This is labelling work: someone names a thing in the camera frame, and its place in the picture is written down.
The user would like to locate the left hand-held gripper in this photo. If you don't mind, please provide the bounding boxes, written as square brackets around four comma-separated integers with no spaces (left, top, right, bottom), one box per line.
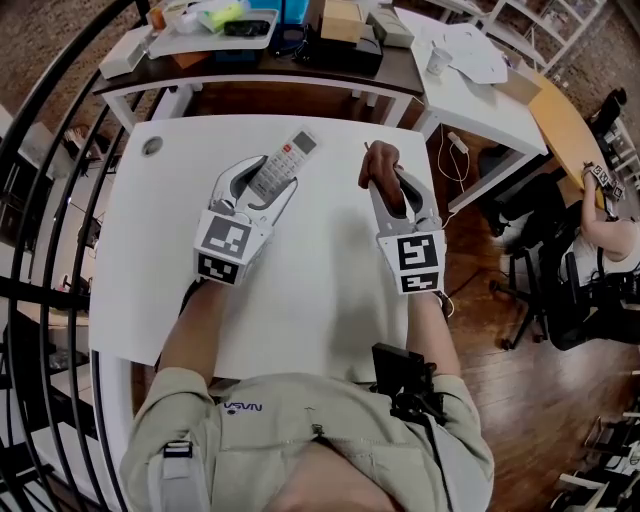
[192,153,300,288]

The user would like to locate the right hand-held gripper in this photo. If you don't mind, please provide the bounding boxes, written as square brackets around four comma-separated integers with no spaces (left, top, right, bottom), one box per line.
[366,167,448,297]

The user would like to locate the white remote control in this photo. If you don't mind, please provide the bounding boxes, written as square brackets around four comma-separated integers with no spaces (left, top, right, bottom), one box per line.
[248,128,320,199]

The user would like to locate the brown cloth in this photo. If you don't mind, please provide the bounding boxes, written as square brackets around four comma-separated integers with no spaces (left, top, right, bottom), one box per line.
[358,140,404,191]

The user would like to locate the person's right forearm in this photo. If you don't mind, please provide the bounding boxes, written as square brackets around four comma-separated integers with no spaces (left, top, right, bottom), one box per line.
[403,291,462,380]

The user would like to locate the person's left forearm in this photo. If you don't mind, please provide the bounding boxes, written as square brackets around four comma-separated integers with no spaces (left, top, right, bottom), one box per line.
[158,278,232,387]

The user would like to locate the white side table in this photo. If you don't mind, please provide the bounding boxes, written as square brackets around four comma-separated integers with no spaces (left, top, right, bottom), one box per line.
[409,47,550,212]

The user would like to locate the white paper cup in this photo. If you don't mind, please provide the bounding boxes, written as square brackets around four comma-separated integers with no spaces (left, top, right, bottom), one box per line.
[424,45,454,77]

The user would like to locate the white plastic tray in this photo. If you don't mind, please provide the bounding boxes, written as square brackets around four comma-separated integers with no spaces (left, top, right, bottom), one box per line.
[146,8,281,61]

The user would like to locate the black box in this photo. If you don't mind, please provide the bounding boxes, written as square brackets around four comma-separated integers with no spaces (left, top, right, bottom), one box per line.
[298,28,386,77]

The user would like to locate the white paper sheets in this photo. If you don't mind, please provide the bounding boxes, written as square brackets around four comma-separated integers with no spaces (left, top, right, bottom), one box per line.
[393,6,510,86]

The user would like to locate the open cardboard box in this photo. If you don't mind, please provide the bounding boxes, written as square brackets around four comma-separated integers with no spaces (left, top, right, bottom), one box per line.
[493,63,544,107]

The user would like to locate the black chest-mounted device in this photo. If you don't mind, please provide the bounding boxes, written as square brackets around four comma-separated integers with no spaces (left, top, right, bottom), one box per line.
[369,341,447,427]

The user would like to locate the yellow-green packet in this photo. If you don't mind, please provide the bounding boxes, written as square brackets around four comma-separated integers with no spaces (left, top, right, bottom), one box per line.
[208,1,247,30]

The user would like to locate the grey-beige box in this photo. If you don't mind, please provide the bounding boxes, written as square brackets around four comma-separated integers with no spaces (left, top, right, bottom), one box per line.
[366,6,417,49]

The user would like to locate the curved wooden desk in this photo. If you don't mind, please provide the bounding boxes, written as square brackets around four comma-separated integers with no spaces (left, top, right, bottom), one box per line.
[519,68,610,209]

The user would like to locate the long white box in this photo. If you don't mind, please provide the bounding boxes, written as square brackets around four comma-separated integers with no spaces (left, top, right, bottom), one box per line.
[98,24,154,81]

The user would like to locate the light wooden box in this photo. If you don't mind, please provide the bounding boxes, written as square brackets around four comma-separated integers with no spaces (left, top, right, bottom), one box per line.
[319,0,369,44]

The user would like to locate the black office chair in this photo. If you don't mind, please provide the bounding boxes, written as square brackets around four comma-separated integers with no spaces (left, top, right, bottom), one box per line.
[498,199,640,352]

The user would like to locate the white shelf rack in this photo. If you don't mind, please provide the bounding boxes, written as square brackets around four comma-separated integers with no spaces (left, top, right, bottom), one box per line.
[433,0,617,77]

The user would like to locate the beige shirt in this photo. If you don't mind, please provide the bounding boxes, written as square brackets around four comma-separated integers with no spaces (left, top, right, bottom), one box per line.
[119,366,496,512]

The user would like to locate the black metal railing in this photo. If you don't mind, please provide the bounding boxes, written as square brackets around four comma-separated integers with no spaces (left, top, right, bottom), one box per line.
[0,0,154,512]

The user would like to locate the white cable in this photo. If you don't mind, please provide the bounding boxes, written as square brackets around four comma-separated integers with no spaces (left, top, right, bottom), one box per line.
[436,123,472,197]

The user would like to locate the dark wooden table white frame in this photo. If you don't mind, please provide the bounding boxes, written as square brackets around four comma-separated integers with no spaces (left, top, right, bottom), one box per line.
[91,22,427,129]

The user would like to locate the grey shoulder strap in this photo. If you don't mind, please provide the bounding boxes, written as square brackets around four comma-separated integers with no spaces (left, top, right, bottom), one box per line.
[159,438,198,512]

